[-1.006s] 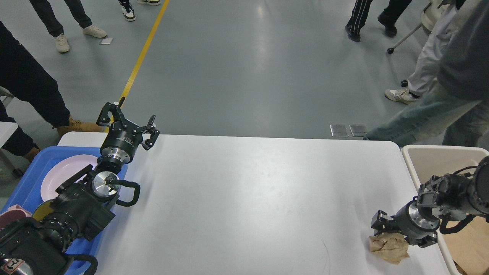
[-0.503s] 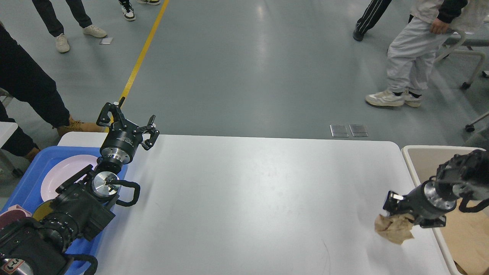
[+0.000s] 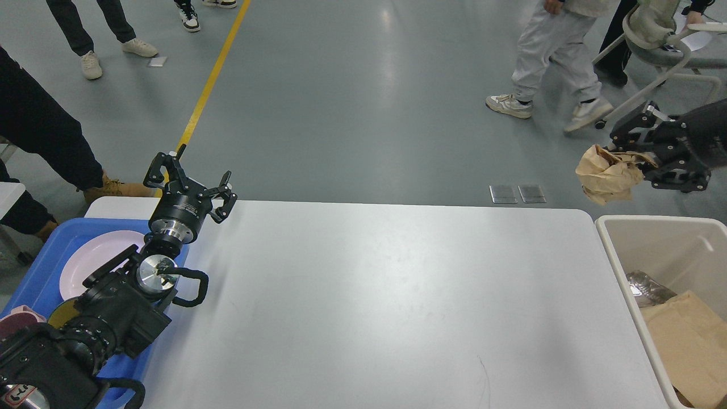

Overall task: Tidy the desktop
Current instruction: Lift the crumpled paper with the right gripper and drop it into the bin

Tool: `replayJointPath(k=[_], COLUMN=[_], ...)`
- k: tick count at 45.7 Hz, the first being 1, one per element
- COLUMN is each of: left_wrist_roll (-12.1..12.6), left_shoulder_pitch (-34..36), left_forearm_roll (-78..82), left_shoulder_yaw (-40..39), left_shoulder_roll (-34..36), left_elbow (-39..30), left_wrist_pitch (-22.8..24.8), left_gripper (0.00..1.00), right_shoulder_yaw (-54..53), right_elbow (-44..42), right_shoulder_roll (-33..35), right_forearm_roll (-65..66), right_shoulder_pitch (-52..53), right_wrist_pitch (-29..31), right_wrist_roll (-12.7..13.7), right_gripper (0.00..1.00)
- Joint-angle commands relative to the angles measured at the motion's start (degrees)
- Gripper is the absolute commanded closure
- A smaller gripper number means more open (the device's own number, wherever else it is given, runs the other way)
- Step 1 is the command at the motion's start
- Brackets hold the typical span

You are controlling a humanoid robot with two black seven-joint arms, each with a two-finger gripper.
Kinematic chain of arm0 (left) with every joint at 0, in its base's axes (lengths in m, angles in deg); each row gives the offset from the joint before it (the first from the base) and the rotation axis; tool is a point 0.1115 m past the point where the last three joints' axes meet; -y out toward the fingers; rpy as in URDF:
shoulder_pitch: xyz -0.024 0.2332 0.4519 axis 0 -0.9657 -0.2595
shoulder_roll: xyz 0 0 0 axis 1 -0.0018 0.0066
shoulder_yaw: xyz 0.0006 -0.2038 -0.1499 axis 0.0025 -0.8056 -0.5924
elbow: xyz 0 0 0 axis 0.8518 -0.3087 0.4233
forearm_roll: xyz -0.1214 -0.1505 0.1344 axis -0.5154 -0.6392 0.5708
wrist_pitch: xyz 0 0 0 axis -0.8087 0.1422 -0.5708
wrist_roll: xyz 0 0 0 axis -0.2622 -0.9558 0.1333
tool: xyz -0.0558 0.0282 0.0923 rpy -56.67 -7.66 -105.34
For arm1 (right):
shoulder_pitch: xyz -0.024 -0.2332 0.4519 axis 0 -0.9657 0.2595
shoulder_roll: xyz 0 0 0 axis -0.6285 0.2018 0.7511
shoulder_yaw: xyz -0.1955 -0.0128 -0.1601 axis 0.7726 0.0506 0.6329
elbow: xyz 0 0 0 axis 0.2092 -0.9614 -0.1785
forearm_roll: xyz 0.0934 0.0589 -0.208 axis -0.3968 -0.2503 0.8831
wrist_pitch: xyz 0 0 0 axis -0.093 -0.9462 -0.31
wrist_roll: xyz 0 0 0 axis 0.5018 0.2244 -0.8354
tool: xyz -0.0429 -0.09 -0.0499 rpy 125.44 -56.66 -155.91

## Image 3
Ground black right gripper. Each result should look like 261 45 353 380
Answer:
608 99 726 193

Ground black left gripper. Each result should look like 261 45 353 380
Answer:
144 144 238 244

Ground brown paper ball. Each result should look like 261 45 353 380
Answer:
575 144 658 206

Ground pink plate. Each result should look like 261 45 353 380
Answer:
58 230 144 301

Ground aluminium foil tray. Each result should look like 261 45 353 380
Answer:
625 270 678 308

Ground large brown paper bag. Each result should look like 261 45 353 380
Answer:
640 291 726 408

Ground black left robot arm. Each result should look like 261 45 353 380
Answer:
1 144 238 408

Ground beige plastic bin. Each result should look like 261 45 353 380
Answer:
595 215 726 408

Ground white sneaker top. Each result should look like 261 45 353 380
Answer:
174 1 238 33

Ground person in grey sweatpants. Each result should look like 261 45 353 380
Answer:
485 1 615 132

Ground metal floor plates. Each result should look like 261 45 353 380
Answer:
489 185 548 205

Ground person in black clothes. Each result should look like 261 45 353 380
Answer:
0 45 154 242

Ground blue mug yellow inside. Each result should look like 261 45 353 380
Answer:
47 296 81 329

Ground blue plastic tray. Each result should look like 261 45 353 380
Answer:
3 218 186 408

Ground person in dark trousers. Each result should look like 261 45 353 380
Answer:
45 0 160 81

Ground pink mug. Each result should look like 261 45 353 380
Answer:
1 305 47 341

